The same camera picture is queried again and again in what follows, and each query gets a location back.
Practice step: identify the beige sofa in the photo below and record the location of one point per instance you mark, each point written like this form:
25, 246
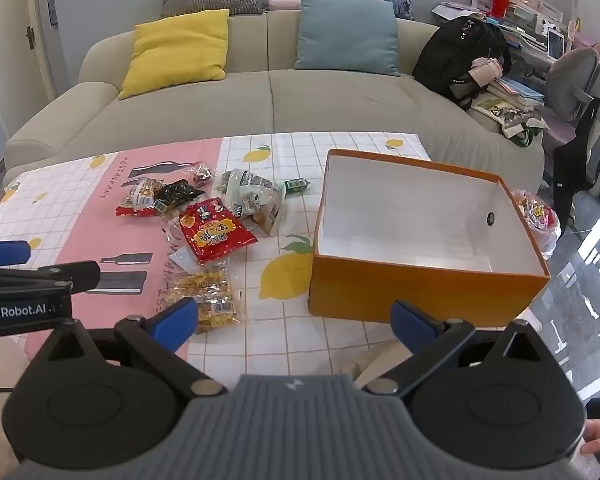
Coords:
330, 105

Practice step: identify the printed tote bag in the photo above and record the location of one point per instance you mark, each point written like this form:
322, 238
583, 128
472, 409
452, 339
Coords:
500, 110

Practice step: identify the pink pouch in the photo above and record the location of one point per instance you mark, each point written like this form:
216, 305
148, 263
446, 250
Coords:
485, 71

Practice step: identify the olive green snack packet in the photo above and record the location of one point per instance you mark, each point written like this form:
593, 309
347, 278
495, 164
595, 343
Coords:
223, 182

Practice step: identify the small red candy packet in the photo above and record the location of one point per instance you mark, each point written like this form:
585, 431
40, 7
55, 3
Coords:
201, 174

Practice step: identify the person's right leg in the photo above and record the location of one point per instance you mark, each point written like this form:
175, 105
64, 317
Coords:
360, 365

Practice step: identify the lemon print checked tablecloth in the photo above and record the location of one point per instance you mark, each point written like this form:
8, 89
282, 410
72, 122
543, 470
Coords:
55, 200

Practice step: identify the grey chair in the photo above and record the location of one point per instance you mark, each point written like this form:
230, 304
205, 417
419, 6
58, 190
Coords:
575, 80

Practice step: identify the black garment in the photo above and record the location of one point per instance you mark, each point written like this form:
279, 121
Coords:
572, 160

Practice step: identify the white door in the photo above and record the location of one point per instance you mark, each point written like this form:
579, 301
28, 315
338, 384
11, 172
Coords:
5, 60

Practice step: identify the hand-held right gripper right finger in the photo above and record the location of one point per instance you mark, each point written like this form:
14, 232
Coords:
410, 322

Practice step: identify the clear packet of yellow snacks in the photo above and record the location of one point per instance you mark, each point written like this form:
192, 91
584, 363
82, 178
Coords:
215, 295

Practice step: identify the orange cardboard box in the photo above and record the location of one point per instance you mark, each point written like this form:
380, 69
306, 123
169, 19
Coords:
420, 285

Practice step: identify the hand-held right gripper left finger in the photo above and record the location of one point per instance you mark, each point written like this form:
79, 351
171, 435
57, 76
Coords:
177, 317

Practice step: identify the plastic bag of snacks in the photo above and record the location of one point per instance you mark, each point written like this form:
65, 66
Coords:
540, 215

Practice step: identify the person's right hand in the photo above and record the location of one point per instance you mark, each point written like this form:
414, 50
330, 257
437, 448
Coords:
599, 437

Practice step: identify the red and yellow snack packet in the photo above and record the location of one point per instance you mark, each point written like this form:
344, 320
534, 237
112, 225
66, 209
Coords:
137, 200

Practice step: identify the stack of books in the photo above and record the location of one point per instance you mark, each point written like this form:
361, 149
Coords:
517, 91

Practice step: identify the pink cushion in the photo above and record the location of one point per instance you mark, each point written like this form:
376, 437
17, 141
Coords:
285, 4

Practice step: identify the beige snack packet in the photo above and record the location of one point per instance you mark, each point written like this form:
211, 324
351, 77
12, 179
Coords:
267, 224

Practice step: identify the yellow pillow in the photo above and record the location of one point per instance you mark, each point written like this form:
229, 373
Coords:
180, 50

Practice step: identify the clear packet of white balls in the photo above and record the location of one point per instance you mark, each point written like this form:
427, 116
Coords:
260, 205

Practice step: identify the small clear wrapper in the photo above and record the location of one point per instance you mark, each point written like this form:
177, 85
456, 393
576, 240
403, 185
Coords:
180, 258

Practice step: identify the clear silvery snack packet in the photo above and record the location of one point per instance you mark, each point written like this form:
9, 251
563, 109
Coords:
247, 177

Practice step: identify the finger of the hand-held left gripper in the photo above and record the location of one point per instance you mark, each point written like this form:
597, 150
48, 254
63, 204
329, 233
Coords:
75, 275
5, 253

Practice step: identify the black backpack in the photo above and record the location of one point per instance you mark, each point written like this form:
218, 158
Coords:
455, 55

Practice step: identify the blue pillow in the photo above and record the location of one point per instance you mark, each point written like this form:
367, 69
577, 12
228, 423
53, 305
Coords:
347, 35

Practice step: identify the small green snack packet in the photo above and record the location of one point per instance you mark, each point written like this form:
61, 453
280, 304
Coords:
296, 186

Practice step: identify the dark green snack packet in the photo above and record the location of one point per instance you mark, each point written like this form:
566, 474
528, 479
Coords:
177, 192

